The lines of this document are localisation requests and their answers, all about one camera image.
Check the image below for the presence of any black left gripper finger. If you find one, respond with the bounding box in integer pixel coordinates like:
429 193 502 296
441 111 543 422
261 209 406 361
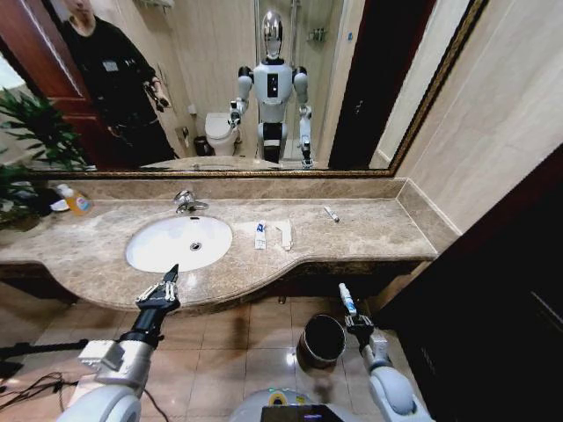
135 265 177 303
165 263 180 302

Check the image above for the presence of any white blue toothpaste tube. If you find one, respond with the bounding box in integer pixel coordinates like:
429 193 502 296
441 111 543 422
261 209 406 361
338 282 359 316

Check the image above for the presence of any round dark metal trash bin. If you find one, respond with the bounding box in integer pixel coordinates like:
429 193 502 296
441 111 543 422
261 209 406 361
295 312 347 375

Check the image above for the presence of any white oval sink basin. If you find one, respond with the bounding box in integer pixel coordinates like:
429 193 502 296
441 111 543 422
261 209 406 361
124 215 234 274

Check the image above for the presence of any chrome faucet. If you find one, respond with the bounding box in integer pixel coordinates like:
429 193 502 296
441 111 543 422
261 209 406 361
172 189 210 215

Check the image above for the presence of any white blue toothpaste box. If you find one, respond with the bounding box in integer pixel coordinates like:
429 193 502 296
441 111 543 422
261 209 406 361
253 219 269 251

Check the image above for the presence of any white robot front shell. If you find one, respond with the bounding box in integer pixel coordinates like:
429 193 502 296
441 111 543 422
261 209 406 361
228 386 349 422

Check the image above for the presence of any open white cardboard box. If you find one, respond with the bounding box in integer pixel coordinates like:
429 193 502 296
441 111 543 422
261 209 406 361
274 218 294 252

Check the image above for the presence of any orange liquid soap bottle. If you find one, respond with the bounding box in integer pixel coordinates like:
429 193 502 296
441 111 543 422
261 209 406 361
56 183 94 217

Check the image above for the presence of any black floor stand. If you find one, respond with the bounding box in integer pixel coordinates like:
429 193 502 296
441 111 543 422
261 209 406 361
0 338 90 380

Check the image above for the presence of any dark wooden vanity cabinet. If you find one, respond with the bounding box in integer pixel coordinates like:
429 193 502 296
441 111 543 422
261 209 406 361
0 260 81 306

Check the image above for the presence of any dark wooden door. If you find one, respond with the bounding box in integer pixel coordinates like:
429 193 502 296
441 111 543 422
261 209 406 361
377 144 563 422

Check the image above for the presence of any green leafy plant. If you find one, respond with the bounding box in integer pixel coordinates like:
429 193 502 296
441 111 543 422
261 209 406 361
0 163 55 233

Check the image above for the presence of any black floor cable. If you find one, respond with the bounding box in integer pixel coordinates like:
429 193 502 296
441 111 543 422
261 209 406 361
0 371 85 411

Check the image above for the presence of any large gold-framed wall mirror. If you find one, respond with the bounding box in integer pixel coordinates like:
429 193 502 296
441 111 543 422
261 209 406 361
0 0 490 180

